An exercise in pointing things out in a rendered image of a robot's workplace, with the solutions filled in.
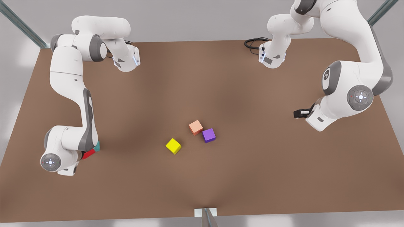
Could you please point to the silver post foot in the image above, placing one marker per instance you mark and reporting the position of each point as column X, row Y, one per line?
column 198, row 212

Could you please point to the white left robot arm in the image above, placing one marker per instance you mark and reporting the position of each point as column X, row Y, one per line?
column 347, row 31

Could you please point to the yellow wooden cube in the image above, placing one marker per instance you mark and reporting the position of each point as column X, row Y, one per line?
column 173, row 146

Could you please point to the red wooden cube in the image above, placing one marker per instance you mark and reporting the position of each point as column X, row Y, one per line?
column 88, row 154

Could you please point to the purple wooden cube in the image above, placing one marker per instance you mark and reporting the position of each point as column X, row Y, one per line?
column 209, row 135

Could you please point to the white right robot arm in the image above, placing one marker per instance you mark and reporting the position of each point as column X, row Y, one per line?
column 66, row 69

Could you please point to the salmon orange wooden cube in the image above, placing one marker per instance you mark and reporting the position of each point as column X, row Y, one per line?
column 196, row 127

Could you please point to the blue wooden cube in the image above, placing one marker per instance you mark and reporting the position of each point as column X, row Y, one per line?
column 97, row 146

